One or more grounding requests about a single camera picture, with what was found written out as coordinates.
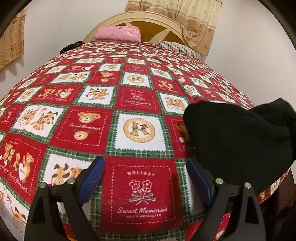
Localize beige curtain on side wall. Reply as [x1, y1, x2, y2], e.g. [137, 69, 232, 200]
[0, 8, 27, 69]

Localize black item beside bed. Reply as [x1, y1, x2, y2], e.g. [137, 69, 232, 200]
[60, 41, 84, 54]

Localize pink folded blanket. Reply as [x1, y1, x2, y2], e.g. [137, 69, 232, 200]
[94, 26, 142, 43]

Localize cream wooden headboard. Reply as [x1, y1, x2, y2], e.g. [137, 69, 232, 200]
[84, 11, 188, 46]

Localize beige curtain behind headboard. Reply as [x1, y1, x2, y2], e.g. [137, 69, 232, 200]
[125, 0, 223, 56]

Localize red patchwork teddy bedspread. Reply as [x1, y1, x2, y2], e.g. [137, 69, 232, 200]
[1, 41, 256, 240]

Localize striped pillow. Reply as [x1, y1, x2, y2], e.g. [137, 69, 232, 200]
[159, 41, 201, 60]

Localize black pants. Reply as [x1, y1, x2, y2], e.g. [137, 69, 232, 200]
[183, 98, 295, 194]

